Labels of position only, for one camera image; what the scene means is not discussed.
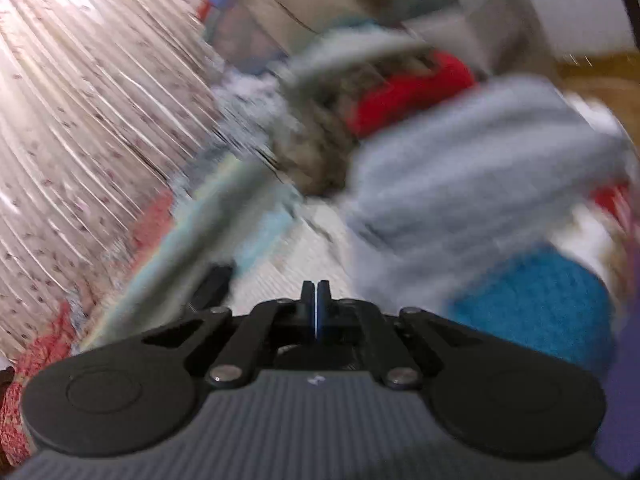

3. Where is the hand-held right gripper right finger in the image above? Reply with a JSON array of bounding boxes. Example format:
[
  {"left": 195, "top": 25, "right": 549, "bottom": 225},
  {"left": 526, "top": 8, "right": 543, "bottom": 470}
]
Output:
[{"left": 317, "top": 281, "right": 483, "bottom": 389}]

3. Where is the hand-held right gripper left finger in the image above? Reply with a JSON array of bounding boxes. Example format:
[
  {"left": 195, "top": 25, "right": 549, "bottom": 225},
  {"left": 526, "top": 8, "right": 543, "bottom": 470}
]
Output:
[{"left": 142, "top": 280, "right": 317, "bottom": 387}]

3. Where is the patchwork zigzag bed blanket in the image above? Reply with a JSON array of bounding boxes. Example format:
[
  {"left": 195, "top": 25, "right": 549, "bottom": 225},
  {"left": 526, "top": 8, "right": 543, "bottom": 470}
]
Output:
[{"left": 75, "top": 150, "right": 618, "bottom": 381}]

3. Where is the olive crumpled cloth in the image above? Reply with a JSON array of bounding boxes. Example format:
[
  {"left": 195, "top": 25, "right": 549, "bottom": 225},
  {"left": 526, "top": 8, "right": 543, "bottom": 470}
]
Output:
[{"left": 277, "top": 55, "right": 363, "bottom": 197}]

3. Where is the grey striped cloth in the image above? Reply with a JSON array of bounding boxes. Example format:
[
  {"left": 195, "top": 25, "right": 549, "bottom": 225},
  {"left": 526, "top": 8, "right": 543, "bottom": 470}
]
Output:
[{"left": 345, "top": 74, "right": 637, "bottom": 308}]

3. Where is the grey patterned cloth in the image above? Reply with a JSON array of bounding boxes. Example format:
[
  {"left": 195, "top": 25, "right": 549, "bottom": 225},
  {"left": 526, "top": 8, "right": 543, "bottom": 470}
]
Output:
[{"left": 212, "top": 67, "right": 283, "bottom": 136}]

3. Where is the red cloth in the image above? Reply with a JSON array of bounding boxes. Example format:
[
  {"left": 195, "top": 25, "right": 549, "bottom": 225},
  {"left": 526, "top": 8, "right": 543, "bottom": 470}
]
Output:
[{"left": 349, "top": 51, "right": 477, "bottom": 137}]

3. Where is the red patterned quilt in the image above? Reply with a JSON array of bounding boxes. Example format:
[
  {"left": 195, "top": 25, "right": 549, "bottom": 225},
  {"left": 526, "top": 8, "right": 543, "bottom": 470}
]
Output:
[{"left": 0, "top": 190, "right": 176, "bottom": 467}]

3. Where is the floral patterned curtain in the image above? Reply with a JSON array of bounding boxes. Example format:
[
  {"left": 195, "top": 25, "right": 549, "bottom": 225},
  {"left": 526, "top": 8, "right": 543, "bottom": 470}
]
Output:
[{"left": 0, "top": 0, "right": 226, "bottom": 358}]

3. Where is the cardboard box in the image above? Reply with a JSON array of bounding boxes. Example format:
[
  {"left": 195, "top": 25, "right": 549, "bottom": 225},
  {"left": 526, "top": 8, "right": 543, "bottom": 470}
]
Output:
[{"left": 212, "top": 0, "right": 453, "bottom": 63}]

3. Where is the person's purple clothing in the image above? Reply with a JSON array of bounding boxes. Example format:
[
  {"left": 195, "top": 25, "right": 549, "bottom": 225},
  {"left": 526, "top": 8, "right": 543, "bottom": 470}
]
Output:
[{"left": 597, "top": 305, "right": 640, "bottom": 477}]

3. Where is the translucent plastic storage box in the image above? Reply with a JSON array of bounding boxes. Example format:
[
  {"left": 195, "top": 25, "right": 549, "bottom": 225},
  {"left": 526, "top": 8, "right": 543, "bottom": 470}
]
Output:
[{"left": 400, "top": 0, "right": 558, "bottom": 83}]

